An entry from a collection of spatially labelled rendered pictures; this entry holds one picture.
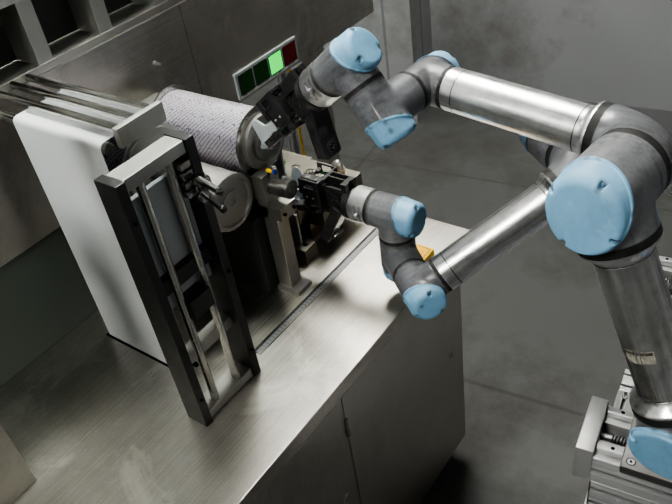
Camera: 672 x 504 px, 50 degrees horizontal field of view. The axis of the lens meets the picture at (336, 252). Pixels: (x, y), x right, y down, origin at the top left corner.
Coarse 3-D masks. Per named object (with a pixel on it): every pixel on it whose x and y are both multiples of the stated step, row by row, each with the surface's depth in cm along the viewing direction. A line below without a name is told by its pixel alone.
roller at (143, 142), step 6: (162, 126) 125; (150, 132) 124; (156, 132) 125; (162, 132) 126; (144, 138) 123; (150, 138) 124; (156, 138) 125; (132, 144) 122; (138, 144) 122; (144, 144) 123; (150, 144) 124; (132, 150) 121; (138, 150) 123; (126, 156) 122; (132, 156) 122; (132, 192) 124
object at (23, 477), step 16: (0, 432) 122; (0, 448) 123; (16, 448) 126; (0, 464) 124; (16, 464) 127; (0, 480) 125; (16, 480) 128; (32, 480) 131; (0, 496) 126; (16, 496) 129
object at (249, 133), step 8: (264, 120) 144; (248, 128) 142; (248, 136) 142; (248, 144) 143; (280, 144) 151; (248, 152) 143; (248, 160) 144; (256, 160) 146; (272, 160) 150; (256, 168) 147
